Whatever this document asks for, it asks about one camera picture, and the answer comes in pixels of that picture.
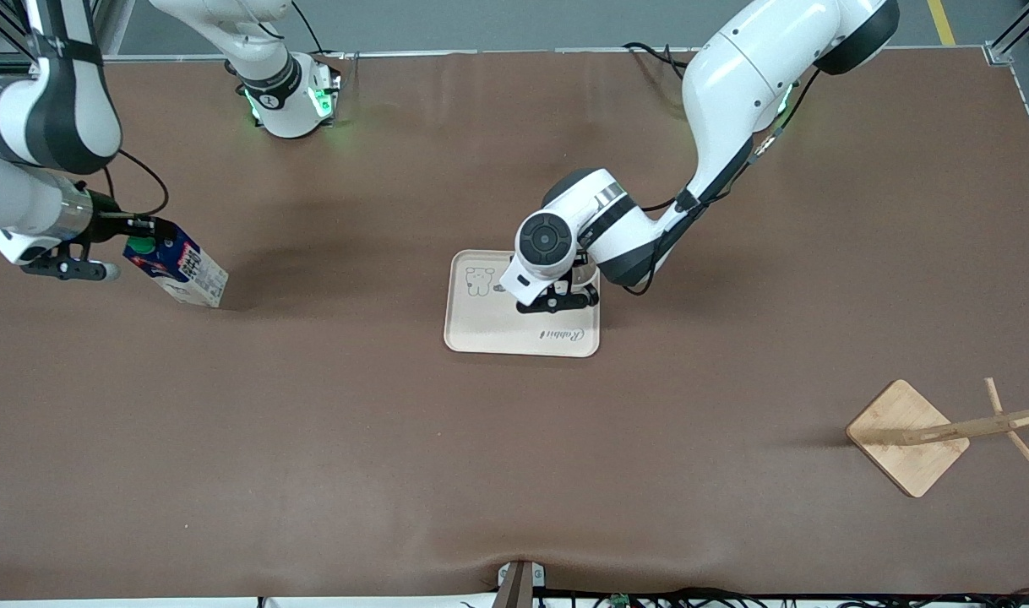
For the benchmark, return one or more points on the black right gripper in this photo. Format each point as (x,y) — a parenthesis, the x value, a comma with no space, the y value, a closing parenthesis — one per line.
(109,225)

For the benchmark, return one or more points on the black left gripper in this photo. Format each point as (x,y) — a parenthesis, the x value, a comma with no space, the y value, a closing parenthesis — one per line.
(584,279)

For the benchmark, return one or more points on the blue white milk carton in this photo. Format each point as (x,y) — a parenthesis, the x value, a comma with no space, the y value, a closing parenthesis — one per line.
(189,274)

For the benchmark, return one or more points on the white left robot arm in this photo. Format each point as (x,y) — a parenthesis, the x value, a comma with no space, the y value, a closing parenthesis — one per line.
(734,84)

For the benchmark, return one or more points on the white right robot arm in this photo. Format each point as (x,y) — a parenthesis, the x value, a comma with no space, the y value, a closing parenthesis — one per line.
(50,110)

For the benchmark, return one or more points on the white tray with Rabbit print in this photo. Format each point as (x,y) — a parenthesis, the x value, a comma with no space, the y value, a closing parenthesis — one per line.
(498,325)

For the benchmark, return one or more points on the wooden mug stand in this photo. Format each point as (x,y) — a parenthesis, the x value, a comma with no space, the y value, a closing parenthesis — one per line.
(903,439)

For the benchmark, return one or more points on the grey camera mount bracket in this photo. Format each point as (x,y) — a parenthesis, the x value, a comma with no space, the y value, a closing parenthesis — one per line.
(519,587)

